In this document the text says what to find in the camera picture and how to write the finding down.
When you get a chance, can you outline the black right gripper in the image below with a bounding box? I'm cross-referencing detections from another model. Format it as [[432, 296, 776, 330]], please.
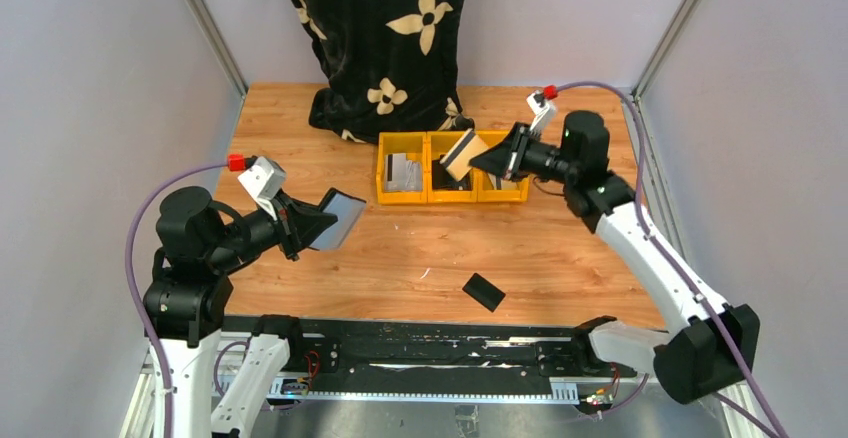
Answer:
[[469, 123, 577, 186]]

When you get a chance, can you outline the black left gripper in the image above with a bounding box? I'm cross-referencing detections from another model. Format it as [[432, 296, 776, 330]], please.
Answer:
[[209, 185, 339, 267]]

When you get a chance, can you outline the gold credit card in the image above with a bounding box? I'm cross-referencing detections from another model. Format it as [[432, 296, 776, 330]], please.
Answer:
[[439, 129, 489, 181]]

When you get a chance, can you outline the black credit card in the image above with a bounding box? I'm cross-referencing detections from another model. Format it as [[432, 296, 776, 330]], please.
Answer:
[[462, 273, 506, 313]]

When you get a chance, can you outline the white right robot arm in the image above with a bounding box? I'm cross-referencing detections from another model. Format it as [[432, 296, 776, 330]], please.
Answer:
[[469, 111, 760, 404]]

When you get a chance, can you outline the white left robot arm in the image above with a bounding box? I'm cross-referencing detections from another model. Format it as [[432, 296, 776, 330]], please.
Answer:
[[141, 186, 364, 437]]

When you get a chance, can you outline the yellow plastic bin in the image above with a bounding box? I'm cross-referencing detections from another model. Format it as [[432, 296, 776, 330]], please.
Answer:
[[375, 130, 529, 205]]

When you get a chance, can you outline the black floral blanket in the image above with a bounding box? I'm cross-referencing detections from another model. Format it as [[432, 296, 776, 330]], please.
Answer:
[[291, 0, 475, 144]]

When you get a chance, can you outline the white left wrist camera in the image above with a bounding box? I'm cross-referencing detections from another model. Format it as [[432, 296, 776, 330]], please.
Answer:
[[227, 154, 287, 220]]

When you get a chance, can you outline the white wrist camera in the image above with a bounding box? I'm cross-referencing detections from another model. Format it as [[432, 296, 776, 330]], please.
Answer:
[[227, 154, 287, 220], [526, 85, 558, 137]]

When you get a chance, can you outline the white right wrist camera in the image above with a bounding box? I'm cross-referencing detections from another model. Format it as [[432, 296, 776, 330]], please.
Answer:
[[526, 85, 558, 137]]

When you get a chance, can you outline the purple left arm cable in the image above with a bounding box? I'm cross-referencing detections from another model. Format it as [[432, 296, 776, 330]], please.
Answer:
[[125, 161, 233, 438]]

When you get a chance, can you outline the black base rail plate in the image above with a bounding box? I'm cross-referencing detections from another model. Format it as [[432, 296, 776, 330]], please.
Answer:
[[225, 315, 710, 400]]

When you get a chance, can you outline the aluminium frame rail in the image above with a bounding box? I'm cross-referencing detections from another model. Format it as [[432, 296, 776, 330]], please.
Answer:
[[185, 0, 248, 99]]

